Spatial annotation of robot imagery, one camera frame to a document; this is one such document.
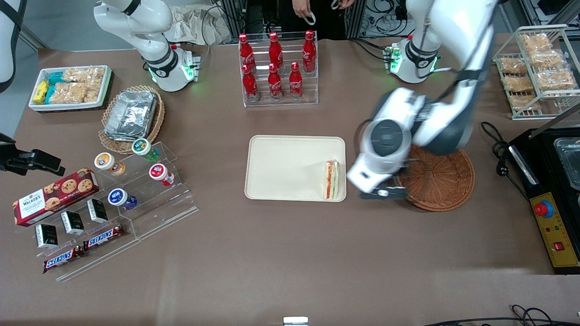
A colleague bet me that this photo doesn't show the Snickers chocolate bar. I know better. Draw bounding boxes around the Snickers chocolate bar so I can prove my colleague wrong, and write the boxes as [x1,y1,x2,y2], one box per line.
[83,225,125,251]
[43,247,85,273]

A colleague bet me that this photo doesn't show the red emergency stop button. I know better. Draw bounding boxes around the red emergency stop button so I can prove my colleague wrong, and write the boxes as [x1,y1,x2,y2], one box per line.
[533,200,555,219]

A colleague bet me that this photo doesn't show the person right hand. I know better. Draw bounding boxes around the person right hand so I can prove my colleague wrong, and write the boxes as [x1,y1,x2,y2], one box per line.
[292,0,317,19]

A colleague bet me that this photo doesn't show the red small drink bottle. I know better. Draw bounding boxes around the red small drink bottle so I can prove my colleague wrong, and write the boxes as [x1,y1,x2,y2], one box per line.
[149,163,175,187]

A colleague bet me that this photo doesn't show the brown round wicker basket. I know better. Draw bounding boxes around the brown round wicker basket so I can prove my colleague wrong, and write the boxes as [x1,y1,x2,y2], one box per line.
[392,144,476,213]

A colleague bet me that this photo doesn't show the black floor cables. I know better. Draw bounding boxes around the black floor cables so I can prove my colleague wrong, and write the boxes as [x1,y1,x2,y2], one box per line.
[419,304,580,326]

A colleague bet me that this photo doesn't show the yellow snack packet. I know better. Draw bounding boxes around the yellow snack packet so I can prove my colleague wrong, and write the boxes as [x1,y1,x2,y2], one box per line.
[32,80,49,105]

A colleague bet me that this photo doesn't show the white wire rack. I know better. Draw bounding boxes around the white wire rack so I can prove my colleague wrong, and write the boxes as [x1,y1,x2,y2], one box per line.
[492,24,580,121]

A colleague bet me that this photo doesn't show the silver foil tray stack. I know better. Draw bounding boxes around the silver foil tray stack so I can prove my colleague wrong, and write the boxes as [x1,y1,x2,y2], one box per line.
[104,90,159,142]

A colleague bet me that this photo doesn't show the triangle sandwich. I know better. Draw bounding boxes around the triangle sandwich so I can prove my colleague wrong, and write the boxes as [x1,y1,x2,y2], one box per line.
[322,160,340,201]

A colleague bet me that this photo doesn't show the person dark torso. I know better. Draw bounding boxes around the person dark torso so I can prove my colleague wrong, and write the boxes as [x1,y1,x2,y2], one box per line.
[276,0,350,40]

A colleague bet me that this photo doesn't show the green small drink bottle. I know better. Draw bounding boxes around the green small drink bottle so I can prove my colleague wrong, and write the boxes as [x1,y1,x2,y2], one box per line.
[132,138,160,163]

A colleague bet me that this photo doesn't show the red Coca-Cola bottle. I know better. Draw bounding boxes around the red Coca-Cola bottle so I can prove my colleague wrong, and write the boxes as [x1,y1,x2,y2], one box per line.
[239,33,256,68]
[289,62,304,100]
[268,31,284,67]
[302,30,317,73]
[267,63,284,100]
[242,64,260,102]

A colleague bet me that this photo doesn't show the clear acrylic stepped stand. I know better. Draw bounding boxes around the clear acrylic stepped stand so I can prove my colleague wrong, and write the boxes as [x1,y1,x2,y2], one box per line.
[16,141,199,282]

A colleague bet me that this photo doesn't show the clear fried snack bag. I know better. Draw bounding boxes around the clear fried snack bag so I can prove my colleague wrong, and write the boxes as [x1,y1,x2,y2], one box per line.
[520,33,551,52]
[503,75,536,94]
[529,49,570,69]
[498,56,529,76]
[535,69,579,91]
[511,94,542,112]

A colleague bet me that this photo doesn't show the clear rice cracker bag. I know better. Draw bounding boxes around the clear rice cracker bag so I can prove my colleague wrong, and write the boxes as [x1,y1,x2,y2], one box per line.
[48,82,89,104]
[62,67,106,85]

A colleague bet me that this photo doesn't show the yellow control panel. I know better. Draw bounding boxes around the yellow control panel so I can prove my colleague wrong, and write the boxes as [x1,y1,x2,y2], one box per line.
[530,192,580,269]

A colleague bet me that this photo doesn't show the purple small drink bottle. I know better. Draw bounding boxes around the purple small drink bottle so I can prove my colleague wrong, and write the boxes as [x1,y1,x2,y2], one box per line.
[108,188,137,211]

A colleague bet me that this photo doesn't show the light wicker basket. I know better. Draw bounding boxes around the light wicker basket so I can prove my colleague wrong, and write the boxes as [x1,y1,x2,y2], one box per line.
[98,85,165,155]

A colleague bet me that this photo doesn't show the cream plastic tray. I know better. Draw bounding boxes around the cream plastic tray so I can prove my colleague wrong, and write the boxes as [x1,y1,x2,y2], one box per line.
[244,135,348,202]

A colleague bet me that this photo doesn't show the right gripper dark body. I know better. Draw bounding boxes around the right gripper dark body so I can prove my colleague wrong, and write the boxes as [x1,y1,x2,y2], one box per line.
[0,133,19,175]

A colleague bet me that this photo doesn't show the black power cable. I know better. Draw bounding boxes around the black power cable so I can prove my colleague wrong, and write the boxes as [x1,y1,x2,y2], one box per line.
[480,121,529,201]

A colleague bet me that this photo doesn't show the black cooking appliance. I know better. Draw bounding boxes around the black cooking appliance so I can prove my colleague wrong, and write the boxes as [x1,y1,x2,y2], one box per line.
[508,128,580,275]

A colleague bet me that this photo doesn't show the red Walkers cookie box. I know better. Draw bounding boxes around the red Walkers cookie box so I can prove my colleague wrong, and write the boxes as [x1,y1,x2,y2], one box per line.
[13,168,100,227]

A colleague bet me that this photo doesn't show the clear acrylic bottle rack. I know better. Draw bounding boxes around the clear acrylic bottle rack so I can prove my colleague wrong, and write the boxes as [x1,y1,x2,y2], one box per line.
[238,30,319,108]

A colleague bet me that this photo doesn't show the crumpled beige paper bag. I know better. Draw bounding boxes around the crumpled beige paper bag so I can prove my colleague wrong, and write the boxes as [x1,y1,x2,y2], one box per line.
[172,4,229,46]

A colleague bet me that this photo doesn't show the orange small drink bottle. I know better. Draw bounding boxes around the orange small drink bottle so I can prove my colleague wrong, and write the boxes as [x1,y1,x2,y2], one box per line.
[94,153,126,177]

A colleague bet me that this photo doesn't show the white rectangular snack bin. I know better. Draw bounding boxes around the white rectangular snack bin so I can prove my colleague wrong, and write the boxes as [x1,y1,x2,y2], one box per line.
[28,65,113,113]

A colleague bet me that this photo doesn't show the small black white box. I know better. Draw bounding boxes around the small black white box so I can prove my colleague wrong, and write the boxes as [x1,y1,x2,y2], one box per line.
[87,199,109,224]
[35,224,58,249]
[61,211,85,235]

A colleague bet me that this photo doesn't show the steel tray insert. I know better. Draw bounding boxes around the steel tray insert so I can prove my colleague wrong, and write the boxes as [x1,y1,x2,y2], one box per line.
[552,137,580,192]

